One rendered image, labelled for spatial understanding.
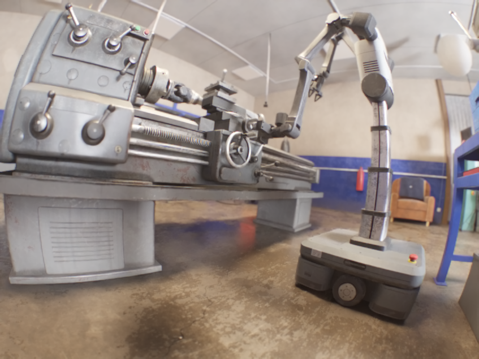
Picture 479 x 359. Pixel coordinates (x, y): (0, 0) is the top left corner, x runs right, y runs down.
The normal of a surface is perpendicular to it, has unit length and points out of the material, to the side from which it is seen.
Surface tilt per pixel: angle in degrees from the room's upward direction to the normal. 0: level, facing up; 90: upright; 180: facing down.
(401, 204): 90
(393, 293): 90
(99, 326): 0
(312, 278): 90
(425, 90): 90
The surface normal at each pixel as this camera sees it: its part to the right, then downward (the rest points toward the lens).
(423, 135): -0.67, -0.07
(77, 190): 0.74, 0.07
